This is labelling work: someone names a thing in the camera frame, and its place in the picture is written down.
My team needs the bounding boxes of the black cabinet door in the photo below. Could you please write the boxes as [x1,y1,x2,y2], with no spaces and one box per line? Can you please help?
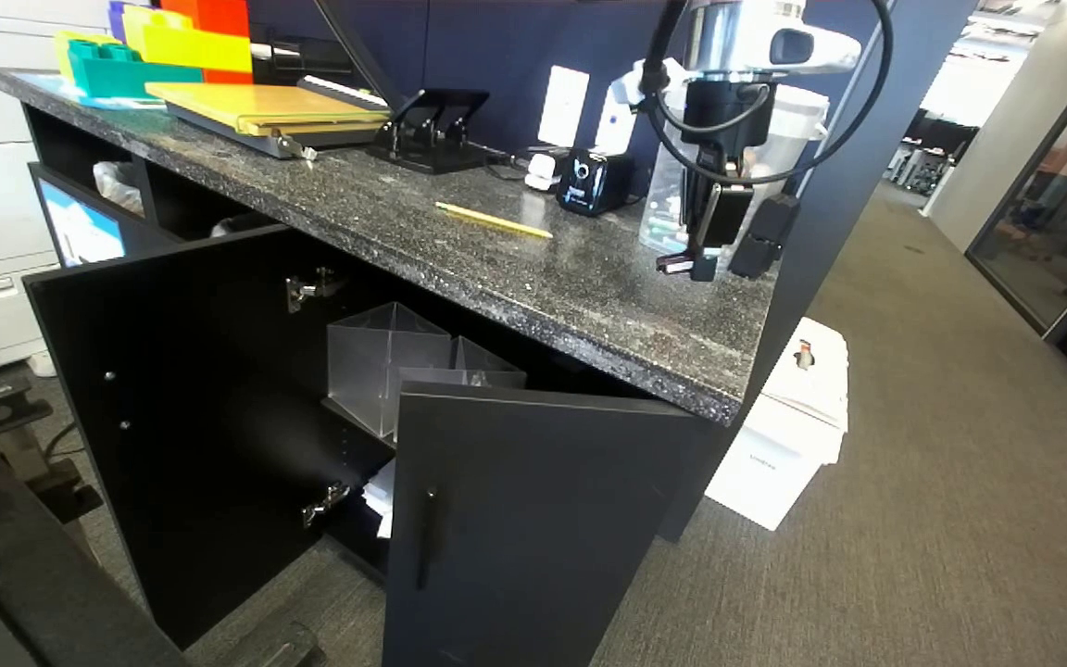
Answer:
[383,384,716,667]
[25,229,389,643]

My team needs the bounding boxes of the clear acrylic box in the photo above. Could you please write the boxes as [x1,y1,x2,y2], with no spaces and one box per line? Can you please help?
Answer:
[325,300,526,442]

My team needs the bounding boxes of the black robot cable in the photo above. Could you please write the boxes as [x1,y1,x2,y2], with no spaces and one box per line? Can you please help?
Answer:
[631,0,899,192]

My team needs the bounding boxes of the right black cabinet door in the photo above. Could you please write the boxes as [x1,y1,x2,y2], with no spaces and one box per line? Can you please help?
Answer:
[383,384,716,667]

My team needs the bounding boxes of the tall white box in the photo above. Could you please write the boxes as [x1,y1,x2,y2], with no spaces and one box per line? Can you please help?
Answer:
[539,65,589,149]

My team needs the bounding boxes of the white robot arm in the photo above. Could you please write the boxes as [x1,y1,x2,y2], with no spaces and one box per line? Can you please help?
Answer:
[639,0,861,281]

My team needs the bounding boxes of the left black cabinet door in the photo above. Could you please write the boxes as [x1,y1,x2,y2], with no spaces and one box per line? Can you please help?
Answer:
[25,229,389,643]

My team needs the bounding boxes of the yellow folder stack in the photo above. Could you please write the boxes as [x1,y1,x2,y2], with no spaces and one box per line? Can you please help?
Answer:
[148,80,384,160]

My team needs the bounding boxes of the teal plastic tray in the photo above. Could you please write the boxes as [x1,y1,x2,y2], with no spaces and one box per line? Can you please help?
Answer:
[66,38,203,95]

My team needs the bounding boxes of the white earbud case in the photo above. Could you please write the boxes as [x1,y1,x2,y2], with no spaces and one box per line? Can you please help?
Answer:
[526,150,558,192]

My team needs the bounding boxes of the yellow pencil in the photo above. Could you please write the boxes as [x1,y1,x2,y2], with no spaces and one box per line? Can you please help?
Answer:
[435,200,551,239]

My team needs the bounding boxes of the white paper sign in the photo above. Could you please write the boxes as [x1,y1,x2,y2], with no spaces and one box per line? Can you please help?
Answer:
[705,320,849,528]

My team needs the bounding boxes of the black device on counter edge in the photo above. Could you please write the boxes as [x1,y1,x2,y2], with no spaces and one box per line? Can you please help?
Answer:
[729,195,796,279]

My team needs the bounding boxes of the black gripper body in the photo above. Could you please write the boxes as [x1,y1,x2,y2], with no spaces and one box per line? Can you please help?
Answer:
[683,79,773,250]

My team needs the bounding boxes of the small white box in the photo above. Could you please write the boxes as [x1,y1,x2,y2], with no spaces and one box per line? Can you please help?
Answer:
[593,70,640,156]

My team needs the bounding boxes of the orange red binder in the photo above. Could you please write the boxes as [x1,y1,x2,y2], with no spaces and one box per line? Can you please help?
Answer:
[158,0,253,80]

